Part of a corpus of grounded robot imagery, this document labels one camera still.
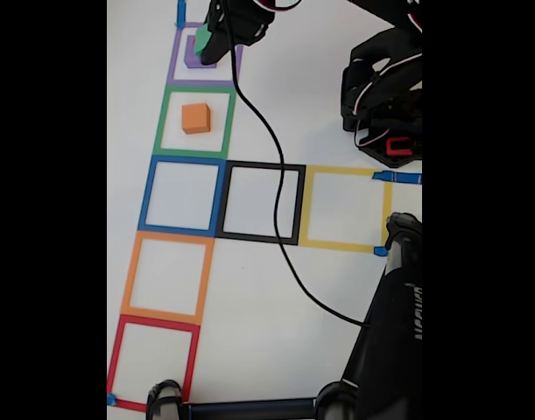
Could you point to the purple cube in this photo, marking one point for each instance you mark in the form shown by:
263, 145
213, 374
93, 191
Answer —
190, 61

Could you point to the green cube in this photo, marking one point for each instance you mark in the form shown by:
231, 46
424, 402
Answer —
201, 40

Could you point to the red square frame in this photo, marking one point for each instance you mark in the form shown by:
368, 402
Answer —
114, 359

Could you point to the blue square frame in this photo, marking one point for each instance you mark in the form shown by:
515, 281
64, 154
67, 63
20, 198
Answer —
145, 197

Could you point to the orange cube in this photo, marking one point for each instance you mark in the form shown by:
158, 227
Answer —
195, 118

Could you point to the blue tape strip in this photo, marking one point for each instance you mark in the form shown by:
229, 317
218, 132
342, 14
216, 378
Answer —
380, 251
111, 399
181, 13
398, 178

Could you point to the red printed clamp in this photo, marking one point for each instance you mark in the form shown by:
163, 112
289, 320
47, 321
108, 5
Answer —
398, 151

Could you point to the yellow square frame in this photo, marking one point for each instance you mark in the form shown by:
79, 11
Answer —
305, 205

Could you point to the orange square frame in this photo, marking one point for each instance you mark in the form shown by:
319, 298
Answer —
129, 280

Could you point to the purple square frame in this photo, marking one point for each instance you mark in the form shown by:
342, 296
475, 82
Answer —
174, 61

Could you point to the black square frame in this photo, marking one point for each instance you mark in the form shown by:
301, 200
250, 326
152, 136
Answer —
221, 201

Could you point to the green square frame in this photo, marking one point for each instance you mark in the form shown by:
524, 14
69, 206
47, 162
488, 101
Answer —
159, 127

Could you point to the black camera tripod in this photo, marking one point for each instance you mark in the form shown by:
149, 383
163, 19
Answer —
389, 328

